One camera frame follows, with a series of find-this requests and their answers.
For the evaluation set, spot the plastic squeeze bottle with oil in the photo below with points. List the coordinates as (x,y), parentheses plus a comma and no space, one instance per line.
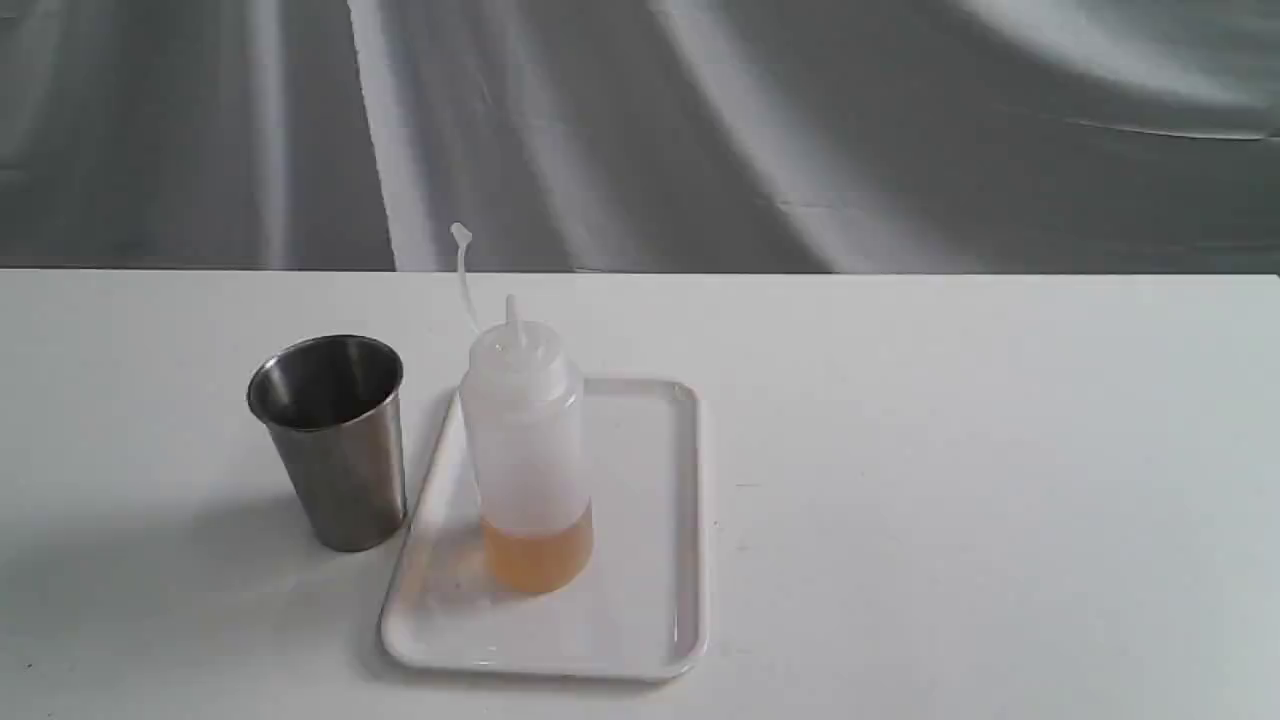
(522,399)

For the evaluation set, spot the stainless steel cup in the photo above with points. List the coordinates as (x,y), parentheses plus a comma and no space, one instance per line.
(332,407)

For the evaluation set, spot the grey fabric backdrop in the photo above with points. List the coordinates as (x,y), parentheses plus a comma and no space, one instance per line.
(642,136)

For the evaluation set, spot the white plastic tray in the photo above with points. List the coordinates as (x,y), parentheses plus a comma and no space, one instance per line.
(639,613)

